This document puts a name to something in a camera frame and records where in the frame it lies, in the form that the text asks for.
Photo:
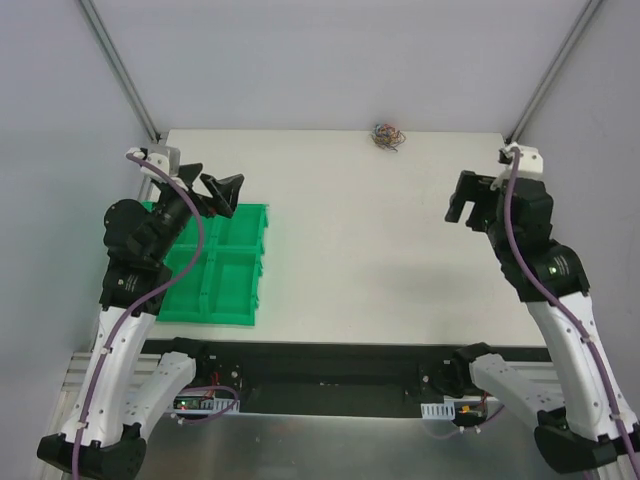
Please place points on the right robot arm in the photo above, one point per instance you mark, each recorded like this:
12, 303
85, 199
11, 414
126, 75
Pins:
589, 425

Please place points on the left white cable duct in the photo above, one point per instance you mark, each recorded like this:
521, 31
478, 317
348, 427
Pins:
192, 405

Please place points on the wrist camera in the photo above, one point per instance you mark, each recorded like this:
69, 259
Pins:
161, 157
526, 162

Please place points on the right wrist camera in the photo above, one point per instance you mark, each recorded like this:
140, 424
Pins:
526, 162

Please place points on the green compartment tray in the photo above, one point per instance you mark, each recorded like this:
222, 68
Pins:
222, 287

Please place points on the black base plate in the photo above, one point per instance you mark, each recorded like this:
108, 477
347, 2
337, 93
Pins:
312, 379

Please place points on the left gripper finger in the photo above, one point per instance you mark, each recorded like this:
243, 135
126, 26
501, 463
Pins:
223, 194
188, 174

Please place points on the left aluminium frame post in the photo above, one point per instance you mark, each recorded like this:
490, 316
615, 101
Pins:
103, 39

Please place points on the right white cable duct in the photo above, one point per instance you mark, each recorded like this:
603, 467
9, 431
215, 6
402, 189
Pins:
444, 411

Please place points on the right aluminium frame post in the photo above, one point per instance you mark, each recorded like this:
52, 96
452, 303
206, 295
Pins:
577, 31

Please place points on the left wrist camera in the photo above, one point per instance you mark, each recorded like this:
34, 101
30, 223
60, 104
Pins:
161, 157

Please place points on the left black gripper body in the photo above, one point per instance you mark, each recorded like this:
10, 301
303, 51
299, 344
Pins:
194, 191

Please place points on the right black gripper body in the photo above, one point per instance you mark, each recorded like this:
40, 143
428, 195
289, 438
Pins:
477, 198

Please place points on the white cable duct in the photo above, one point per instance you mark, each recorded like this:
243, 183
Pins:
444, 411
192, 405

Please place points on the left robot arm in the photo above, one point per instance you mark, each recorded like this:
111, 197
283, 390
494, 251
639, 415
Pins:
137, 278

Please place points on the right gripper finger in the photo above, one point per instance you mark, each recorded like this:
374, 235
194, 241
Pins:
457, 202
477, 220

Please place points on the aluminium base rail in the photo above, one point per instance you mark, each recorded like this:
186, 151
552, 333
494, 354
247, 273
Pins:
107, 433

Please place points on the aluminium frame post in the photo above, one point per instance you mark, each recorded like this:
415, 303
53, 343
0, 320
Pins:
103, 39
577, 31

